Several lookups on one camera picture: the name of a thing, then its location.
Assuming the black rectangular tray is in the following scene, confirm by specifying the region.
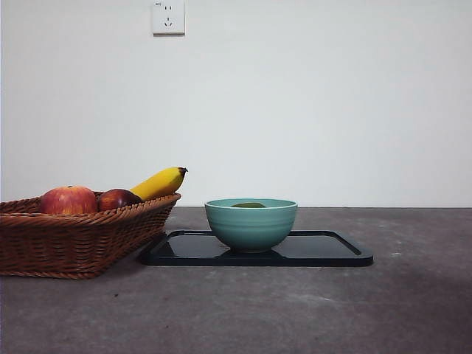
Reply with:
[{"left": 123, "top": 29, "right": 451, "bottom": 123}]
[{"left": 139, "top": 229, "right": 375, "bottom": 268}]

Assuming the brown wicker basket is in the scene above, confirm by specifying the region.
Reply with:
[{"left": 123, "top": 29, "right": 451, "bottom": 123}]
[{"left": 0, "top": 191, "right": 183, "bottom": 280}]

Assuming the yellow banana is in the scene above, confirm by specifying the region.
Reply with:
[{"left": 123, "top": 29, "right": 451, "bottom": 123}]
[{"left": 128, "top": 166, "right": 190, "bottom": 202}]

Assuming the red yellow apple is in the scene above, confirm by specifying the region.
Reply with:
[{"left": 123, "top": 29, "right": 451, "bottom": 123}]
[{"left": 39, "top": 184, "right": 99, "bottom": 216}]

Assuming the dark red plum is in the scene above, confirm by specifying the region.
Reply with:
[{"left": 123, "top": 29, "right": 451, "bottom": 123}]
[{"left": 97, "top": 188, "right": 145, "bottom": 212}]

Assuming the white wall socket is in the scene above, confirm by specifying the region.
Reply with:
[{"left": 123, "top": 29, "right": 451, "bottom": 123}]
[{"left": 152, "top": 0, "right": 186, "bottom": 37}]

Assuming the teal ceramic bowl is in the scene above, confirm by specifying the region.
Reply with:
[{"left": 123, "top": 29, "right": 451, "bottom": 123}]
[{"left": 204, "top": 197, "right": 299, "bottom": 254}]

